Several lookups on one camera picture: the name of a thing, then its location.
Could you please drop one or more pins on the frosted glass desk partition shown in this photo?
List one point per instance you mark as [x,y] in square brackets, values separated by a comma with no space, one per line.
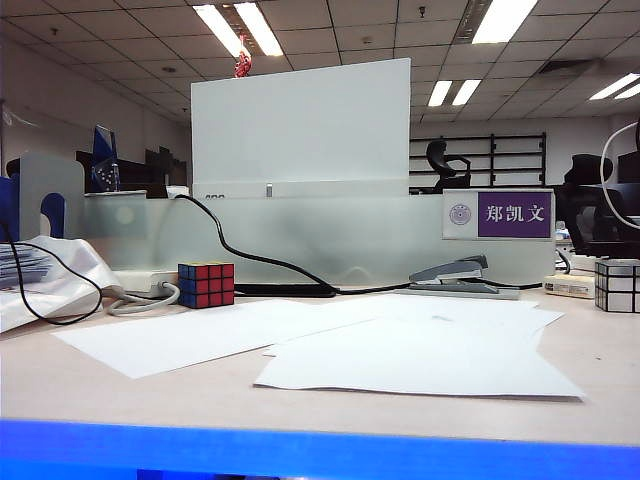
[300,235]

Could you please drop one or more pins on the white upright board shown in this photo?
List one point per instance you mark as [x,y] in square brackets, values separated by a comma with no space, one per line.
[300,130]

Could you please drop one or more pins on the colourful Rubik's cube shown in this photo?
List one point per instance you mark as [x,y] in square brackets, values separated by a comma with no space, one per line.
[207,286]

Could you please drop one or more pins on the grey stapler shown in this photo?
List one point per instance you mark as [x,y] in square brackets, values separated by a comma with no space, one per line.
[460,272]

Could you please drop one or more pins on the black office chair with headrest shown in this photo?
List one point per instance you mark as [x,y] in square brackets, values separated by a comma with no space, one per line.
[440,155]

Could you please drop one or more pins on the white power strip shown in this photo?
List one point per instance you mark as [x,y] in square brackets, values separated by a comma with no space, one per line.
[145,280]

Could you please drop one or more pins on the double tube ceiling light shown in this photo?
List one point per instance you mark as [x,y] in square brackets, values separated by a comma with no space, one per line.
[440,93]
[615,86]
[260,30]

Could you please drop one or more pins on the black shelf rack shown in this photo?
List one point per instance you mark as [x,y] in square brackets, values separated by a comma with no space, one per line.
[492,160]

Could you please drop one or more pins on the red hanging ornament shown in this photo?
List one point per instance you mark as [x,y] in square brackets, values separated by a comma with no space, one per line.
[243,64]

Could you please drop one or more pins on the dark wooden cabinets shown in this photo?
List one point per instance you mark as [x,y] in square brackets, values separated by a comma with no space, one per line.
[135,175]

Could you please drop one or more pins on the purple and white name plate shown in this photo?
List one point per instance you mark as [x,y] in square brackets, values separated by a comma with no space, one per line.
[515,214]

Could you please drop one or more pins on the blue foreground edge strip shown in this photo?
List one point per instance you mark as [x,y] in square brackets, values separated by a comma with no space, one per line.
[320,450]

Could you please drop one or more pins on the blue crystal trophy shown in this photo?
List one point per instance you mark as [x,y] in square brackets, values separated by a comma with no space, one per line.
[104,150]

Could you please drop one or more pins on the white plastic bag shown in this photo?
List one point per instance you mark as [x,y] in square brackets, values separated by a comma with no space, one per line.
[75,265]

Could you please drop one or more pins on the cream eraser box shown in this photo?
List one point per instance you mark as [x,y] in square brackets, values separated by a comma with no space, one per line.
[570,287]

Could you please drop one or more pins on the grey metal bookend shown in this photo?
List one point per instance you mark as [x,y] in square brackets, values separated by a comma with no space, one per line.
[60,175]

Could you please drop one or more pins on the black mesh office chair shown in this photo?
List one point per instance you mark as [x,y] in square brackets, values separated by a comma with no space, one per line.
[595,220]

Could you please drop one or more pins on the single panel ceiling light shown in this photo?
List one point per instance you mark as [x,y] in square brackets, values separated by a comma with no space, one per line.
[502,20]

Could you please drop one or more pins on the silver mirror cube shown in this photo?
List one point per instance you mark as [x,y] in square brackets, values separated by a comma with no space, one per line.
[617,286]

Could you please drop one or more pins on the stack of printed papers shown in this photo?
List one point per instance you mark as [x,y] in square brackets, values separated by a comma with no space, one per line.
[20,272]

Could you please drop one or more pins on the ceiling air vent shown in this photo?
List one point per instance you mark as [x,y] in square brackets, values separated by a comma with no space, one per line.
[567,66]

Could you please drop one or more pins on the blue file holder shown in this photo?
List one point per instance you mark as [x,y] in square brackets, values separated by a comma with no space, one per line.
[9,210]

